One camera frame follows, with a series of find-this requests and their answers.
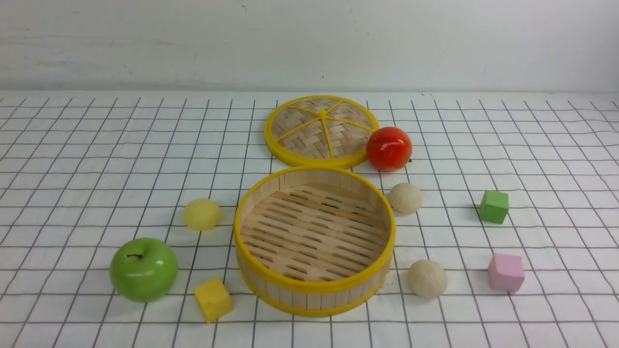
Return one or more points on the yellow bun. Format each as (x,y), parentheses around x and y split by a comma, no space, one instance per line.
(202,214)

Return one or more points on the yellow woven steamer lid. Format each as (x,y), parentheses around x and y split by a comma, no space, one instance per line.
(321,130)

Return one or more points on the green apple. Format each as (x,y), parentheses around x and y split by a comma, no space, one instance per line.
(143,270)

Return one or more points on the beige bun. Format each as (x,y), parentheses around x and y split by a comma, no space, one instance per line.
(405,198)
(427,279)

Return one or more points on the white grid tablecloth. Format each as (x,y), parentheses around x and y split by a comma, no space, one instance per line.
(83,173)

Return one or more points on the red tomato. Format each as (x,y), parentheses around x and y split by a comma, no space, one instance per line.
(389,149)

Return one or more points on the pink cube block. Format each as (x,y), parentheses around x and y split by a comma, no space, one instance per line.
(505,272)

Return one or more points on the yellow cube block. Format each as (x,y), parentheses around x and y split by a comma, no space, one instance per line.
(213,299)

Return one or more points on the yellow bamboo steamer tray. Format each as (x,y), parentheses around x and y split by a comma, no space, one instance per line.
(314,241)

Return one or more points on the green cube block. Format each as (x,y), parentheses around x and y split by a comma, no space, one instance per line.
(494,206)

